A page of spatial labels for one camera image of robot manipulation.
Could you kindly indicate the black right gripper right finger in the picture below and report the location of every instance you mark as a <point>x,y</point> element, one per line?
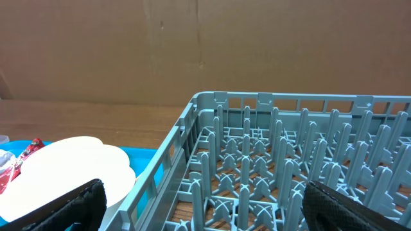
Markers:
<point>326,209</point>

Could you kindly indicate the white plate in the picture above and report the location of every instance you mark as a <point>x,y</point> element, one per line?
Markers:
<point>48,182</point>

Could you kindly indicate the red snack wrapper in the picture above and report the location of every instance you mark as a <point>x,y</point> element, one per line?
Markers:
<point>15,169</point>

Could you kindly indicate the grey dishwasher rack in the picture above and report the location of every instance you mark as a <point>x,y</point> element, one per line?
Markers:
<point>241,161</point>

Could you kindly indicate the foil ball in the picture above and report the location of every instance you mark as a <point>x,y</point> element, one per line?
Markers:
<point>6,160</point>

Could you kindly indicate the clear plastic bin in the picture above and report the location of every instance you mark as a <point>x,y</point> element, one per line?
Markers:
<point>4,139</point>

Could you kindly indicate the teal plastic tray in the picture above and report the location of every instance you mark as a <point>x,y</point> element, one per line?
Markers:
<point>139,159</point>

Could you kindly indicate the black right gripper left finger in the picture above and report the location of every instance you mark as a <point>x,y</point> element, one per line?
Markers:
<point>81,209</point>

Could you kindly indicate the white bowl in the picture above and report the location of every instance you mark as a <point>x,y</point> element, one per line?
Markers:
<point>52,151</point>

